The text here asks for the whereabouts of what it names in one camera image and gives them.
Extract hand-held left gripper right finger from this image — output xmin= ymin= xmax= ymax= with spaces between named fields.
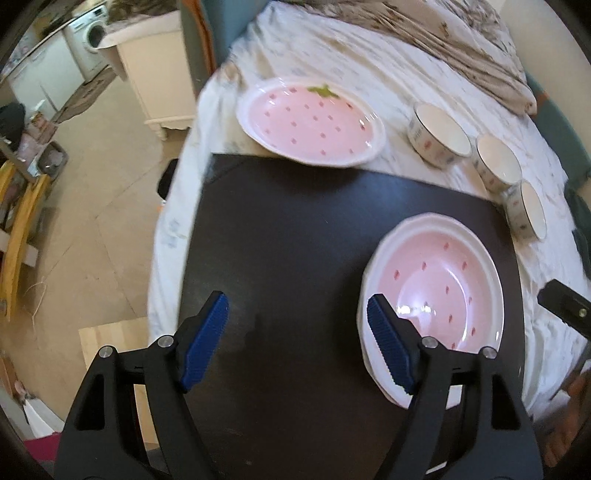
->
xmin=366 ymin=293 xmax=546 ymax=480

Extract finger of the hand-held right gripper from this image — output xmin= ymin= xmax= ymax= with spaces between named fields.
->
xmin=537 ymin=279 xmax=591 ymax=334

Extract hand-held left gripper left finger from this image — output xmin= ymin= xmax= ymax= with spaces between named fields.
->
xmin=54 ymin=291 xmax=230 ymax=480

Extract pink strawberry plate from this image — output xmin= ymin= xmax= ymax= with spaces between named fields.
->
xmin=357 ymin=268 xmax=463 ymax=410
xmin=235 ymin=76 xmax=387 ymax=169
xmin=368 ymin=212 xmax=505 ymax=357

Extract white floral bowl dark rim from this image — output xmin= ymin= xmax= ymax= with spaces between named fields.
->
xmin=505 ymin=180 xmax=548 ymax=241
xmin=475 ymin=135 xmax=523 ymax=195
xmin=407 ymin=102 xmax=472 ymax=160

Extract person's right forearm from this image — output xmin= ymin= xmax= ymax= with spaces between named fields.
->
xmin=544 ymin=367 xmax=591 ymax=468

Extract light wooden board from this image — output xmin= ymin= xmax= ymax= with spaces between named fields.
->
xmin=78 ymin=318 xmax=160 ymax=449

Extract black mat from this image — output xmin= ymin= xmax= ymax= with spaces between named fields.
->
xmin=178 ymin=154 xmax=528 ymax=480

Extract small black device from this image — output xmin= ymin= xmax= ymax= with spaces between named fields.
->
xmin=157 ymin=159 xmax=179 ymax=202

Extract yellow wooden chair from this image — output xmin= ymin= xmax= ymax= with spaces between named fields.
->
xmin=0 ymin=161 xmax=52 ymax=321

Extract grey basket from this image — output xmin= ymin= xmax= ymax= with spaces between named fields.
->
xmin=39 ymin=141 xmax=70 ymax=177

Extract cream wooden cabinet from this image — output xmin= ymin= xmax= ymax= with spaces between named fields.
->
xmin=102 ymin=10 xmax=198 ymax=140

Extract brown floral blanket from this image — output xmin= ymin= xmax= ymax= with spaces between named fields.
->
xmin=295 ymin=0 xmax=539 ymax=115

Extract white printed bed sheet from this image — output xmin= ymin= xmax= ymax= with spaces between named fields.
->
xmin=148 ymin=0 xmax=591 ymax=418

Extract black cloth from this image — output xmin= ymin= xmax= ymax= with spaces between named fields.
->
xmin=0 ymin=102 xmax=27 ymax=140

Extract teal cushion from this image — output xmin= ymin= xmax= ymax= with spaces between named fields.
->
xmin=178 ymin=0 xmax=234 ymax=95

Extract white kitchen cabinets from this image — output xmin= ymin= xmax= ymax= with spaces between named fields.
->
xmin=8 ymin=33 xmax=86 ymax=117

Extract white washing machine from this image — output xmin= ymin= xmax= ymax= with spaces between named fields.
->
xmin=64 ymin=4 xmax=112 ymax=78

